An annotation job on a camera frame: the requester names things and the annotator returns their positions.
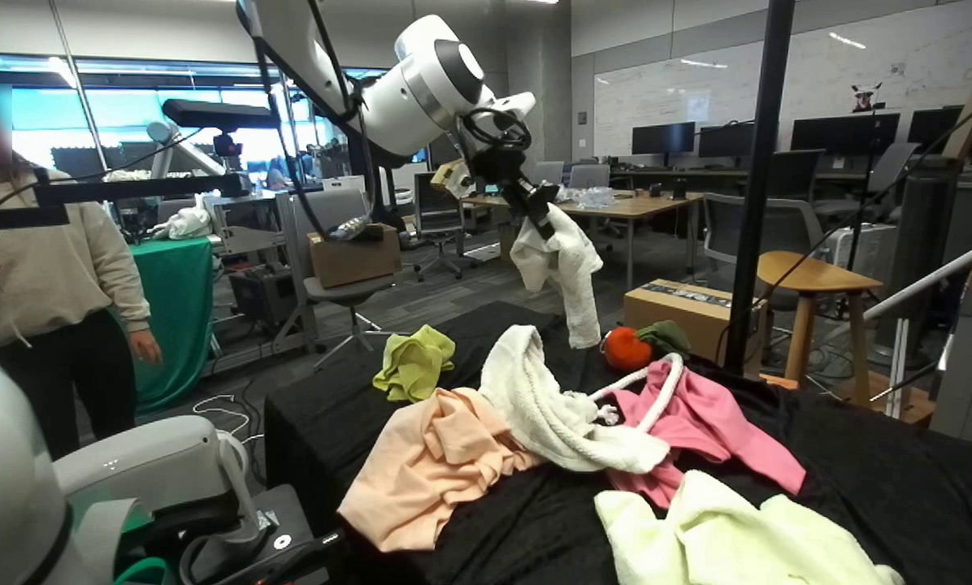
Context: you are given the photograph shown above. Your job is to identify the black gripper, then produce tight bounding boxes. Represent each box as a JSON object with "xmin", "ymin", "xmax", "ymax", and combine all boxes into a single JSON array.
[{"xmin": 468, "ymin": 139, "xmax": 564, "ymax": 242}]

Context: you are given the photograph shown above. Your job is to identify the small white towel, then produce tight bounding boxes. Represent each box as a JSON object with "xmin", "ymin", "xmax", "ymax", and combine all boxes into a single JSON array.
[{"xmin": 478, "ymin": 323, "xmax": 674, "ymax": 479}]

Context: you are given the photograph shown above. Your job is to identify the white braided rope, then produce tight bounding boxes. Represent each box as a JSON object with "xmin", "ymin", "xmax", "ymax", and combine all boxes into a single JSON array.
[{"xmin": 587, "ymin": 350, "xmax": 690, "ymax": 435}]

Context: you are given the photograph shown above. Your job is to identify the pale green terry towel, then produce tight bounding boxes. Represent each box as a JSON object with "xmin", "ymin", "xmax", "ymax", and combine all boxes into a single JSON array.
[{"xmin": 591, "ymin": 468, "xmax": 906, "ymax": 585}]

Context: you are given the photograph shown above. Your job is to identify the wooden office desk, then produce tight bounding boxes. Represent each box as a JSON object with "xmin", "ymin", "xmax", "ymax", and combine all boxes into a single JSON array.
[{"xmin": 460, "ymin": 188, "xmax": 715, "ymax": 286}]

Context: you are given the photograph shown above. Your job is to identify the black computer monitor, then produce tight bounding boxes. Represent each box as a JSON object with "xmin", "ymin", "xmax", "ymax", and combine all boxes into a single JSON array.
[
  {"xmin": 629, "ymin": 121, "xmax": 698, "ymax": 163},
  {"xmin": 694, "ymin": 121, "xmax": 757, "ymax": 167},
  {"xmin": 788, "ymin": 110, "xmax": 900, "ymax": 161},
  {"xmin": 903, "ymin": 104, "xmax": 964, "ymax": 157}
]

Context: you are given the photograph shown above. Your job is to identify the orange plush fruit green leaves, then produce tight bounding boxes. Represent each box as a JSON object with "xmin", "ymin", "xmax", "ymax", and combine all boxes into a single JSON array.
[{"xmin": 593, "ymin": 319, "xmax": 694, "ymax": 378}]

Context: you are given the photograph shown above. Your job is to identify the plain cardboard box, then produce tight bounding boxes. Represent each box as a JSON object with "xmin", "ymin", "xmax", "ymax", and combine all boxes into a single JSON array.
[{"xmin": 305, "ymin": 225, "xmax": 404, "ymax": 290}]

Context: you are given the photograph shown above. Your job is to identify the yellow cloth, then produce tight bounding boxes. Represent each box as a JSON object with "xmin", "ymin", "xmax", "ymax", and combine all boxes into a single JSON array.
[{"xmin": 369, "ymin": 323, "xmax": 460, "ymax": 407}]

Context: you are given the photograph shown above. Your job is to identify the grey office chair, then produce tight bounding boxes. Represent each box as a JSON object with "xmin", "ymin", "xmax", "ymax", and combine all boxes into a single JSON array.
[{"xmin": 281, "ymin": 188, "xmax": 423, "ymax": 361}]

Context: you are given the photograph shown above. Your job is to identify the black vertical pole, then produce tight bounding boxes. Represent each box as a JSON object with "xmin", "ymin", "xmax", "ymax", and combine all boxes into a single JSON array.
[{"xmin": 720, "ymin": 0, "xmax": 799, "ymax": 378}]

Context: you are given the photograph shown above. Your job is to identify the peach cloth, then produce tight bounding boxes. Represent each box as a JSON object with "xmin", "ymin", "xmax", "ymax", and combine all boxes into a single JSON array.
[{"xmin": 333, "ymin": 387, "xmax": 542, "ymax": 553}]

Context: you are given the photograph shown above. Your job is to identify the pink cloth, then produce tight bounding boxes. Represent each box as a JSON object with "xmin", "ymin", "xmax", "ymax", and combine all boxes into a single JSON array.
[{"xmin": 601, "ymin": 364, "xmax": 809, "ymax": 514}]

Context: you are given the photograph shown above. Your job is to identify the wooden stool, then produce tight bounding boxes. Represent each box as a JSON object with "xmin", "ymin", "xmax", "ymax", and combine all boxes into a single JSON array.
[{"xmin": 753, "ymin": 250, "xmax": 888, "ymax": 393}]

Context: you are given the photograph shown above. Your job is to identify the white crumpled bag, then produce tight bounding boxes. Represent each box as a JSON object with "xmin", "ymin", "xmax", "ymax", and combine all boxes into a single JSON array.
[{"xmin": 147, "ymin": 206, "xmax": 215, "ymax": 243}]

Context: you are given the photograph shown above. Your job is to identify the green table cover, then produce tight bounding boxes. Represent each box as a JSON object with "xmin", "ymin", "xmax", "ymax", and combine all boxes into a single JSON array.
[{"xmin": 122, "ymin": 238, "xmax": 219, "ymax": 419}]

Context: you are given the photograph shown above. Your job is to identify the black computer tower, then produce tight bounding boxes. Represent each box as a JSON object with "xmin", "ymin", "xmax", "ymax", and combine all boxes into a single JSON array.
[{"xmin": 892, "ymin": 157, "xmax": 964, "ymax": 319}]

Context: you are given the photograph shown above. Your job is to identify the grey metal tripod pole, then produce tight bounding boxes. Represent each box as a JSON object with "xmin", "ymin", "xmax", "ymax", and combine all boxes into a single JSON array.
[{"xmin": 860, "ymin": 243, "xmax": 972, "ymax": 323}]

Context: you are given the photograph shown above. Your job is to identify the black velvet tablecloth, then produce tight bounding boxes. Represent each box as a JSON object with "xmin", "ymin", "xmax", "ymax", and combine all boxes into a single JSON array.
[{"xmin": 262, "ymin": 304, "xmax": 972, "ymax": 585}]

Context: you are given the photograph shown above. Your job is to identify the person in beige sweatshirt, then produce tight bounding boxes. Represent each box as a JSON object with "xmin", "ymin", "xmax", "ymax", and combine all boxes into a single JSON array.
[{"xmin": 0, "ymin": 74, "xmax": 166, "ymax": 458}]

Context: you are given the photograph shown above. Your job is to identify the tan wrist camera box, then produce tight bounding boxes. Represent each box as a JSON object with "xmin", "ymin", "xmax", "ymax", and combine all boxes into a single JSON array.
[{"xmin": 429, "ymin": 157, "xmax": 478, "ymax": 206}]

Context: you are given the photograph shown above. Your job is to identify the black stereo camera bar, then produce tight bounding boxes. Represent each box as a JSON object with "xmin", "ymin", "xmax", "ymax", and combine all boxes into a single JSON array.
[{"xmin": 160, "ymin": 94, "xmax": 281, "ymax": 135}]

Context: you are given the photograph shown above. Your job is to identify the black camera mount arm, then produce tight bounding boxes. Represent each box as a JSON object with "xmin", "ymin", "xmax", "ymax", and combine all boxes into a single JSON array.
[{"xmin": 0, "ymin": 175, "xmax": 249, "ymax": 233}]

